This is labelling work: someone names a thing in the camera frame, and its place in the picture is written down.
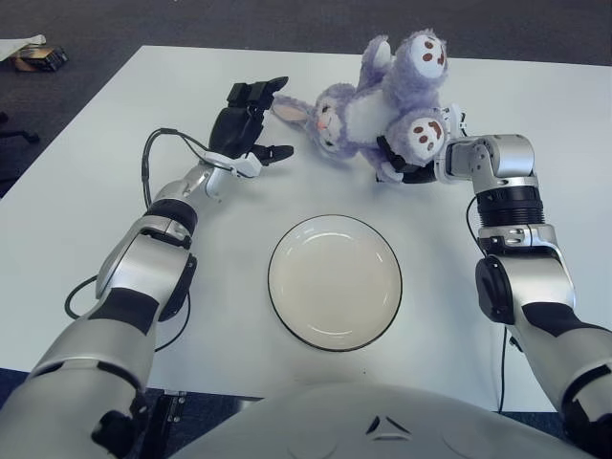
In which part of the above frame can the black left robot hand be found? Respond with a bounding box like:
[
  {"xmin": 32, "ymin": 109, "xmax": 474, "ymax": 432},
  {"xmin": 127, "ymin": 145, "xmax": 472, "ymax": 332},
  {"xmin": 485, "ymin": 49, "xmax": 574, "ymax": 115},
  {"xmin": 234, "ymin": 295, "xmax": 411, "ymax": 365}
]
[{"xmin": 209, "ymin": 75, "xmax": 295, "ymax": 166}]

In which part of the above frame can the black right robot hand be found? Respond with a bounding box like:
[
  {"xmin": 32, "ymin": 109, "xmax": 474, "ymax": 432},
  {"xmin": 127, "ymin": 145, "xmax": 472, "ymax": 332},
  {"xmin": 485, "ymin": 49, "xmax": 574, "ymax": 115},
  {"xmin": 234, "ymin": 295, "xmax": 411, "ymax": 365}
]
[{"xmin": 375, "ymin": 136, "xmax": 439, "ymax": 186}]

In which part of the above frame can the purple plush bear doll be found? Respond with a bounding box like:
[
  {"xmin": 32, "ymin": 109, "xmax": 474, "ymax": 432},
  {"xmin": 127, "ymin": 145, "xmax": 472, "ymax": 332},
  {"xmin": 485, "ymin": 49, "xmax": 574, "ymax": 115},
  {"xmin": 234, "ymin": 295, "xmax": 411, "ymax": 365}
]
[{"xmin": 271, "ymin": 29, "xmax": 450, "ymax": 183}]

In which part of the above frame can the white plate with black rim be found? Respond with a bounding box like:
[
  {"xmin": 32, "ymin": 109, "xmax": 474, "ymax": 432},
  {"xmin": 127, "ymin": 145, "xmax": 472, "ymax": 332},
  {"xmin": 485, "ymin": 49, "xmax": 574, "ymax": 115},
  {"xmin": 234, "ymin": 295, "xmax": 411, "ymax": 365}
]
[{"xmin": 267, "ymin": 214, "xmax": 403, "ymax": 354}]

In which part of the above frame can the white left wrist connector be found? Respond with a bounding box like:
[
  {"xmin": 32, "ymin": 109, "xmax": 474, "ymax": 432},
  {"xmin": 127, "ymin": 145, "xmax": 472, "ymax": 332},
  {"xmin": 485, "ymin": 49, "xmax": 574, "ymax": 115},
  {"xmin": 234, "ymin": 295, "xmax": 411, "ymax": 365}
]
[{"xmin": 200, "ymin": 150, "xmax": 263, "ymax": 179}]

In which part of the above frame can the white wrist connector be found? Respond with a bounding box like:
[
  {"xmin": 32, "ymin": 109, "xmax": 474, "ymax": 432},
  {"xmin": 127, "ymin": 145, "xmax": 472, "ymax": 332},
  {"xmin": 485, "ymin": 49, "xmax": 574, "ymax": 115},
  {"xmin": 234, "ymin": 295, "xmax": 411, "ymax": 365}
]
[
  {"xmin": 200, "ymin": 150, "xmax": 263, "ymax": 179},
  {"xmin": 442, "ymin": 102, "xmax": 468, "ymax": 140}
]

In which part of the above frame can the white right wrist connector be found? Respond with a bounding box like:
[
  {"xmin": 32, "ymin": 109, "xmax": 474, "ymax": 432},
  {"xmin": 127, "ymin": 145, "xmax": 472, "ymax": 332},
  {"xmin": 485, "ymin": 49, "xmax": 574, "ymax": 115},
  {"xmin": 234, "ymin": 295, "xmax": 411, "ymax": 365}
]
[{"xmin": 442, "ymin": 102, "xmax": 468, "ymax": 140}]

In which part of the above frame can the black and yellow box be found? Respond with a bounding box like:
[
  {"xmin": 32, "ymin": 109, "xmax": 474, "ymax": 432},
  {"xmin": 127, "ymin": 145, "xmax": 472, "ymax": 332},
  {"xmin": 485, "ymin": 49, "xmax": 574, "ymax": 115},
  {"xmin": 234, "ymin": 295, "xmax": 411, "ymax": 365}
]
[{"xmin": 11, "ymin": 45, "xmax": 69, "ymax": 73}]

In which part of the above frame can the black office chair base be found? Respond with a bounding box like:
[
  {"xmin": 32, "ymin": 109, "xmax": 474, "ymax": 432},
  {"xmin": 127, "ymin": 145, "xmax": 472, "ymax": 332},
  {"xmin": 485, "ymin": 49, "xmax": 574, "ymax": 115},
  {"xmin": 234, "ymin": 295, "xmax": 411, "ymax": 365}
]
[{"xmin": 0, "ymin": 112, "xmax": 42, "ymax": 144}]

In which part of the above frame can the white crumpled cloth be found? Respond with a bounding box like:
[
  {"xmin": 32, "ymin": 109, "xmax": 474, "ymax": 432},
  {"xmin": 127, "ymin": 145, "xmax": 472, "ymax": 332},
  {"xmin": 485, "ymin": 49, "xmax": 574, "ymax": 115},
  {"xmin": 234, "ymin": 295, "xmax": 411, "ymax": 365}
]
[{"xmin": 0, "ymin": 33, "xmax": 48, "ymax": 61}]

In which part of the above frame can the grey robot torso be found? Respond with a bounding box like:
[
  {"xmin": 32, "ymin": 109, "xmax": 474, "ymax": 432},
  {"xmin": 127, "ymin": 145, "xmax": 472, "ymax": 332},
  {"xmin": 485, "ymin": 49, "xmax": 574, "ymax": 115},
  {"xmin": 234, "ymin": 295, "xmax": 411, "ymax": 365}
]
[{"xmin": 181, "ymin": 382, "xmax": 603, "ymax": 459}]

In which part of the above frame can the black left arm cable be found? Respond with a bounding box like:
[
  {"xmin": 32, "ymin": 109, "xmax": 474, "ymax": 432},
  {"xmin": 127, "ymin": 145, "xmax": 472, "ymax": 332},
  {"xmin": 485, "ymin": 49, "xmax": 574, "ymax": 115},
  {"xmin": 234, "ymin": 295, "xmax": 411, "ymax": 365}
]
[{"xmin": 64, "ymin": 127, "xmax": 211, "ymax": 353}]

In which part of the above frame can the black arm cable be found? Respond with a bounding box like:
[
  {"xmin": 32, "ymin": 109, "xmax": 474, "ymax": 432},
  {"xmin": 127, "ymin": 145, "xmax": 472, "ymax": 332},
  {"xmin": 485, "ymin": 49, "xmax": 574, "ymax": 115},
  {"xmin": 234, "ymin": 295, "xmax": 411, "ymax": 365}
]
[
  {"xmin": 466, "ymin": 195, "xmax": 509, "ymax": 413},
  {"xmin": 64, "ymin": 127, "xmax": 211, "ymax": 353}
]

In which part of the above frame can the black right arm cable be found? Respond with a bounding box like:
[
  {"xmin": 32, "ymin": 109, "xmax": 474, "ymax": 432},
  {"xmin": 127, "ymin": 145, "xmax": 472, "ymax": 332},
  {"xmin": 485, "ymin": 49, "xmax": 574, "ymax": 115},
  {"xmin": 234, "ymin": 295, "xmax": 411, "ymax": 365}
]
[{"xmin": 466, "ymin": 195, "xmax": 509, "ymax": 413}]

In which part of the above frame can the metal bracket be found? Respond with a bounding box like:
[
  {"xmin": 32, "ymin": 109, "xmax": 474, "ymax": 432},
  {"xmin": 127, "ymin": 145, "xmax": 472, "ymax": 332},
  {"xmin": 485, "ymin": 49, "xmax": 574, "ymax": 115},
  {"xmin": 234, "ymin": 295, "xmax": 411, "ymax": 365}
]
[{"xmin": 161, "ymin": 389, "xmax": 188, "ymax": 425}]

